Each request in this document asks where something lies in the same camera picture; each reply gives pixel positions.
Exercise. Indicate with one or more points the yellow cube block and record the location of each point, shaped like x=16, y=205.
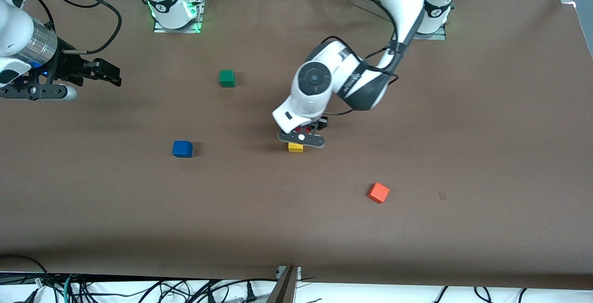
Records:
x=295, y=148

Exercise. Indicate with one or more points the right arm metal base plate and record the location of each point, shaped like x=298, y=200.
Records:
x=178, y=30

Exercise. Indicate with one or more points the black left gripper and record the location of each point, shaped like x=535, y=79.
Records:
x=319, y=124

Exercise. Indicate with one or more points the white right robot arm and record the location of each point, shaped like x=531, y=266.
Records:
x=14, y=25

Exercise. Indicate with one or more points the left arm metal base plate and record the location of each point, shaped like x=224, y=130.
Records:
x=438, y=37

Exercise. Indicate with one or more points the orange cube block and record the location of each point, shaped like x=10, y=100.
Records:
x=379, y=193

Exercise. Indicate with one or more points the blue cube block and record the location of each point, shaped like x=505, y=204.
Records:
x=182, y=149

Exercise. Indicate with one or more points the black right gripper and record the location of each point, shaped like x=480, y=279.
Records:
x=68, y=68

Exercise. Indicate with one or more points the green cube block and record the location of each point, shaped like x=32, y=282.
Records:
x=227, y=78

